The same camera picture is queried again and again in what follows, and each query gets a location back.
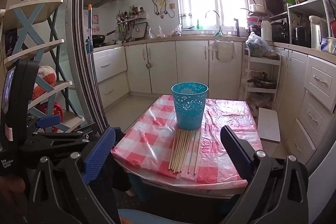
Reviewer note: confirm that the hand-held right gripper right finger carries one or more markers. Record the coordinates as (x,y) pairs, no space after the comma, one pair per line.
(236,150)

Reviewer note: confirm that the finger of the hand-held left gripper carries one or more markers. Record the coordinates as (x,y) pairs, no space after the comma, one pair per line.
(48,121)
(60,144)

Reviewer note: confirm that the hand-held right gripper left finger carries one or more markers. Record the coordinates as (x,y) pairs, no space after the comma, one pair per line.
(101,150)

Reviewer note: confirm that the bunch of wooden chopsticks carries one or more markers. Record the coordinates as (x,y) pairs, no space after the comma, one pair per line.
(181,153)

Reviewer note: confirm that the teal perforated plastic basket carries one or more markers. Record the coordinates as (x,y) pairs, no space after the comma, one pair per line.
(189,108)

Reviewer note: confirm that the red floral cloth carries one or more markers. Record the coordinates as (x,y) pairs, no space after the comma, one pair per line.
(53,112)

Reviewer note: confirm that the pink checked plastic tablecloth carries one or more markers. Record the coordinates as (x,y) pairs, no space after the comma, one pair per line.
(225,119)

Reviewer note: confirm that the white speckled board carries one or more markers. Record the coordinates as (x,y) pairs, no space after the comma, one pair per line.
(268,125)

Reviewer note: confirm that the red white plush item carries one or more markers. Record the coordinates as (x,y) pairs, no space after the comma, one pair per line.
(45,77)

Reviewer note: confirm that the dark picture card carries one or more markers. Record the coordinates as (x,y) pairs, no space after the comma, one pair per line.
(11,41)

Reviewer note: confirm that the dark lidded pot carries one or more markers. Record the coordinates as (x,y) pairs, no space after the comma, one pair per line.
(263,83)

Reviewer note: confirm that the white rolling cart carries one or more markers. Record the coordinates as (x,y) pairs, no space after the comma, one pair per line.
(262,69)

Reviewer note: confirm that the white and blue shelf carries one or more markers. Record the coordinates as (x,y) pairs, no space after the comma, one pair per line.
(29,22)

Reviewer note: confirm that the cream base cabinets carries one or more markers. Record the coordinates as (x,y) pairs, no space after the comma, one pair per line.
(183,66)

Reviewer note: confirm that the white hanging bag holder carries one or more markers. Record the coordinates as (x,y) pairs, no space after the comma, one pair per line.
(221,52)

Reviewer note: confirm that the plastic bag of vegetables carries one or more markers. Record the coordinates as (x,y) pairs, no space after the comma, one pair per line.
(257,45)

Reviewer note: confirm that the white thermos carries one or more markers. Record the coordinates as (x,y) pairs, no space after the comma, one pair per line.
(266,31)

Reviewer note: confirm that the black tap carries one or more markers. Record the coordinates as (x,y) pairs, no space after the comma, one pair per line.
(237,27)

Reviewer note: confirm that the clear plastic bag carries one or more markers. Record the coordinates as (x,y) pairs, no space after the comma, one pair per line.
(176,32)
(161,33)
(150,33)

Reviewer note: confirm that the stack of bowls and pots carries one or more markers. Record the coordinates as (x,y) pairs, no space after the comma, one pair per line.
(254,22)

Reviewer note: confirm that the black pot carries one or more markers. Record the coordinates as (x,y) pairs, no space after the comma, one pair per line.
(300,36)

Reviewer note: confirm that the green bottle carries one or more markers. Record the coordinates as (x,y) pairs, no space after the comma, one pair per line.
(198,25)

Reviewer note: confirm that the chrome gooseneck faucet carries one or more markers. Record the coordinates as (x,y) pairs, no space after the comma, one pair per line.
(216,15)

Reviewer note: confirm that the blue box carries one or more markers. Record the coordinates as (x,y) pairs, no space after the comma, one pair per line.
(328,45)

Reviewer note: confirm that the white electric kettle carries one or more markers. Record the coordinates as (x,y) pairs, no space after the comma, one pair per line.
(316,32)

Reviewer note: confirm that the white appliance shelf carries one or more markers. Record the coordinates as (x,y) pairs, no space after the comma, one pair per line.
(309,2)

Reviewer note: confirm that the pink wall stickers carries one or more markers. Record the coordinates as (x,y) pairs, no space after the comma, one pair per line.
(95,22)

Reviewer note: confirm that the wall utensil rack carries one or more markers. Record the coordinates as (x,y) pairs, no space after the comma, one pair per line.
(126,22)

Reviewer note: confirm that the wall power socket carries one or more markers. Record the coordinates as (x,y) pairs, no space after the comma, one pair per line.
(172,6)

